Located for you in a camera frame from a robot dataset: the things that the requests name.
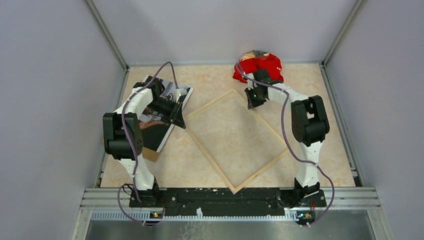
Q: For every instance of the brown cardboard backing board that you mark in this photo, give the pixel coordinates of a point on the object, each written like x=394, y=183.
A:
x=150, y=155

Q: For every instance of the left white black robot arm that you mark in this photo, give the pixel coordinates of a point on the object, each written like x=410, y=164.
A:
x=120, y=130

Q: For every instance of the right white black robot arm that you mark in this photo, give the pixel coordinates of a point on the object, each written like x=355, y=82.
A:
x=309, y=127

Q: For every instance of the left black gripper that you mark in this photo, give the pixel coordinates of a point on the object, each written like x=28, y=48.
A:
x=175, y=111

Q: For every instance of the wooden picture frame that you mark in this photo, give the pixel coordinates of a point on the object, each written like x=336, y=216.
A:
x=236, y=142

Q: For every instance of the red cloth bundle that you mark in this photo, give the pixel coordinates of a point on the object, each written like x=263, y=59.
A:
x=256, y=60

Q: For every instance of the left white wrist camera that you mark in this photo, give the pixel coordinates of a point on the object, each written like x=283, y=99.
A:
x=178, y=92

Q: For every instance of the aluminium rail front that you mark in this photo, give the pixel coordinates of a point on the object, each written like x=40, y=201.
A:
x=340, y=213

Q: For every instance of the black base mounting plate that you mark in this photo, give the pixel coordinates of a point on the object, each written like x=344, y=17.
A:
x=221, y=202

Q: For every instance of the printed photo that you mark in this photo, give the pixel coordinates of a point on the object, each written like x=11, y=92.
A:
x=153, y=132

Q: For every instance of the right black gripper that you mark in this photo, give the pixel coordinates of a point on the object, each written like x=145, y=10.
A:
x=253, y=104

